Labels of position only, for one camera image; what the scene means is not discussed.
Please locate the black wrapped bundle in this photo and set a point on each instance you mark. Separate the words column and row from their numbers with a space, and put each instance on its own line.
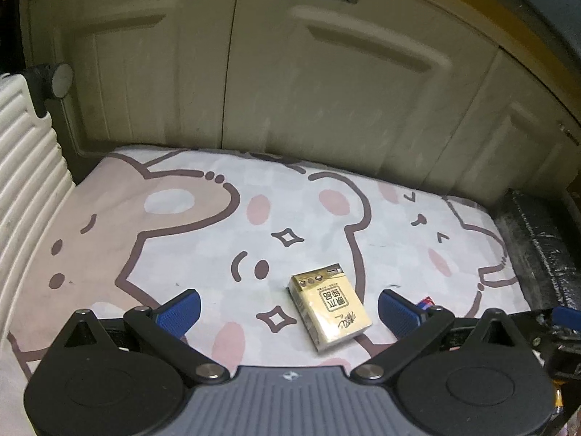
column 540, row 254

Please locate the bear print blanket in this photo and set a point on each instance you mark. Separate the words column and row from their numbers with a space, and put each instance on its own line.
column 181, row 245

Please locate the gold cigarette pack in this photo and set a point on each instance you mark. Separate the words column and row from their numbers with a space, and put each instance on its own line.
column 329, row 306

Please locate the white ribbed plastic panel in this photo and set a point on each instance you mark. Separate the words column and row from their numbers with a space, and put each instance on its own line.
column 27, row 168

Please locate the blue red small box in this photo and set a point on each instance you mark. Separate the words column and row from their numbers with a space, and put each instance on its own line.
column 425, row 303

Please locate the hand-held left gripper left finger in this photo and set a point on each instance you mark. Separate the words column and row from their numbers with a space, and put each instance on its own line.
column 181, row 312

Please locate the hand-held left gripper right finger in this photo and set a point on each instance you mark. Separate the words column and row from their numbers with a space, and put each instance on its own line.
column 395, row 314

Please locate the cream cabinet door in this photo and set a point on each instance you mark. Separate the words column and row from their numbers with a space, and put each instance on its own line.
column 358, row 81
column 145, row 68
column 513, row 136

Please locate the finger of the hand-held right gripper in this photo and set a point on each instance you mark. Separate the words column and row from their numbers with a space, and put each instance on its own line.
column 567, row 315

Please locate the black storage box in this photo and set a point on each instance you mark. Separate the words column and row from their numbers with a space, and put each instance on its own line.
column 542, row 327

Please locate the grey round knob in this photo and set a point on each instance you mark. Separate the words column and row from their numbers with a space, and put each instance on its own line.
column 54, row 81

